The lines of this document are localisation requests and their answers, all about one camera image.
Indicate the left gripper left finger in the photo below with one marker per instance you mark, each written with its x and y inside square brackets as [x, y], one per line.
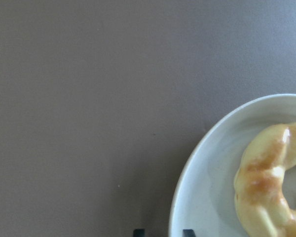
[139, 233]

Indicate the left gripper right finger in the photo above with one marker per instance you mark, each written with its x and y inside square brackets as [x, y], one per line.
[188, 233]

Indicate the white plate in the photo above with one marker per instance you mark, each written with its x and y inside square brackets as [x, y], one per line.
[204, 196]

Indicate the glazed yellow donut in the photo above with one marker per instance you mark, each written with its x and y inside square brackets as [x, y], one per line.
[261, 207]

